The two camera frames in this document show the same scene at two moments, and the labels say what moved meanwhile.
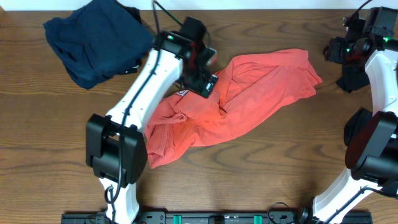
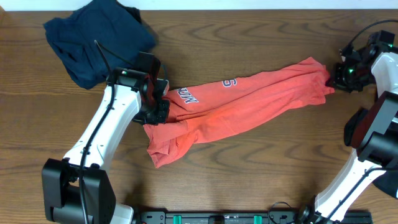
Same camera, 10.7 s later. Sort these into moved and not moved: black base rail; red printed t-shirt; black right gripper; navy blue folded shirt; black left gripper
Moved: red printed t-shirt; black left gripper; black right gripper
Not moved: black base rail; navy blue folded shirt
